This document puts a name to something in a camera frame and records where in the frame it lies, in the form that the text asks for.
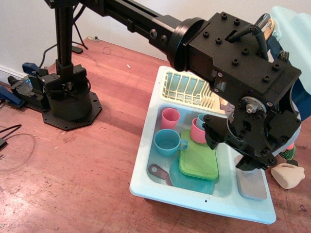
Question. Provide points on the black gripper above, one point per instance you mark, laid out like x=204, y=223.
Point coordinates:
x=257, y=129

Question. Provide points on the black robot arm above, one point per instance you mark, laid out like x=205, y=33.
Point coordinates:
x=231, y=55

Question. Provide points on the green plastic tray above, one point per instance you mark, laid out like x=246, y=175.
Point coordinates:
x=198, y=160

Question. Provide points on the pink cup right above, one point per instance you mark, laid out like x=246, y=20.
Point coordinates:
x=197, y=134

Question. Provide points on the pink cup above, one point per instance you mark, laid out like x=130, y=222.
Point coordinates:
x=197, y=134
x=170, y=118

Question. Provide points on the grey sponge block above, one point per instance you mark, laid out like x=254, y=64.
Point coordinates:
x=251, y=184

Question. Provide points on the small blue cup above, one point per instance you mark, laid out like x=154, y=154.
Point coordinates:
x=200, y=121

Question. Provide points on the green pink cactus toy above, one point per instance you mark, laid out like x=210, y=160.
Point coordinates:
x=289, y=154

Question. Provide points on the light blue toy sink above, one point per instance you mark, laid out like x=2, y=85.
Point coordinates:
x=225, y=199

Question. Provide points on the teal plate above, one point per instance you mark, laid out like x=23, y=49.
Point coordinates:
x=183, y=181

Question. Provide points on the beige toy jug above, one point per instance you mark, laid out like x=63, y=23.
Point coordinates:
x=288, y=176

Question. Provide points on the pink cup left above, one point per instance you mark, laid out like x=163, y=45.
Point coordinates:
x=170, y=118

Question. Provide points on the cream dish rack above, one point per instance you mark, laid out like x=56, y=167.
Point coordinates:
x=187, y=89

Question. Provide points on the black power adapter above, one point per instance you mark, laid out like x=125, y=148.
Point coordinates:
x=76, y=50

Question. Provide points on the blue clamp on table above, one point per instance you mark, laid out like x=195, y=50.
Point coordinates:
x=12, y=99

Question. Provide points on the blue mug with handle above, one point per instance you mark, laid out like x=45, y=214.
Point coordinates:
x=168, y=142

